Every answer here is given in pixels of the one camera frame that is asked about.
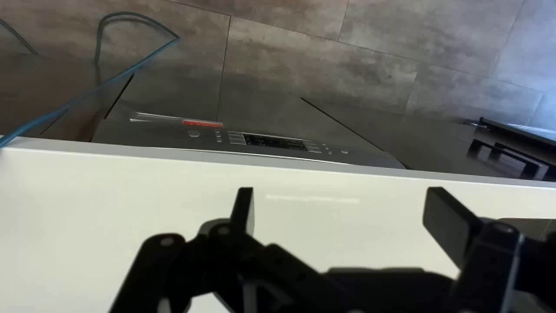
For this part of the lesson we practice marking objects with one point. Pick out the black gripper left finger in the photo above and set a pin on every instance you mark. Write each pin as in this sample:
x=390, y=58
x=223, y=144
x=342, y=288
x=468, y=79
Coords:
x=232, y=267

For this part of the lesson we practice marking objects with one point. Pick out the stainless steel dishwasher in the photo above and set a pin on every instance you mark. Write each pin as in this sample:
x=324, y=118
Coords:
x=262, y=116

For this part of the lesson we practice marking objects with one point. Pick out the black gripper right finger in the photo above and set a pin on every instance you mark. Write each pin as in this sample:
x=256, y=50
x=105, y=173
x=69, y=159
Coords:
x=493, y=262

